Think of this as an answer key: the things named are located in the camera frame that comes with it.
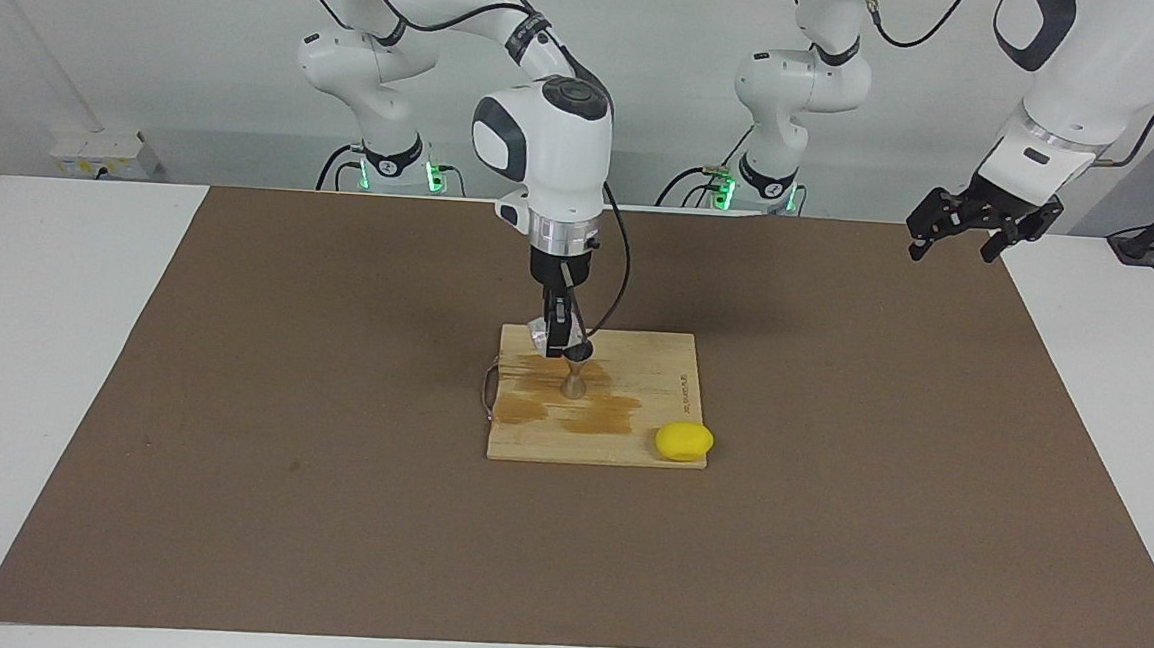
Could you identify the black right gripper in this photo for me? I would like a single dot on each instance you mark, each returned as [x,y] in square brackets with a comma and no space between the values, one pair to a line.
[560,275]

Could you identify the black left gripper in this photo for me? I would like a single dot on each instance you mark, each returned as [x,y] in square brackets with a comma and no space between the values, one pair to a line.
[995,209]

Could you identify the clear glass cup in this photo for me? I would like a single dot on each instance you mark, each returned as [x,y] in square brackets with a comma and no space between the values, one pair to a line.
[538,334]

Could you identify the metal jigger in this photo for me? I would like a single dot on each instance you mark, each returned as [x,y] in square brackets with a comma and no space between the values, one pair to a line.
[573,384]

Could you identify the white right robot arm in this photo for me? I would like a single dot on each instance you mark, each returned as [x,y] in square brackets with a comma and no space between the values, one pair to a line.
[547,152]

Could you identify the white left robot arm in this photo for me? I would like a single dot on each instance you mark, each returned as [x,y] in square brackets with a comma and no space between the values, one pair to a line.
[1094,65]

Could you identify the wooden cutting board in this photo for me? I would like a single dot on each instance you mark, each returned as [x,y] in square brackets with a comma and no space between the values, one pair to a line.
[634,368]

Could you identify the yellow lemon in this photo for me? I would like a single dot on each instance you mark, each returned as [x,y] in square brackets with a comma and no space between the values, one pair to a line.
[685,441]

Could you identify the brown table mat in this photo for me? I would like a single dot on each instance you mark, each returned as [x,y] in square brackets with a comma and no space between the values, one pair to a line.
[226,493]

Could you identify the white power socket box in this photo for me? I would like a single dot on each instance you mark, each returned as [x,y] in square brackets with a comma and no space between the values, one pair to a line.
[97,149]

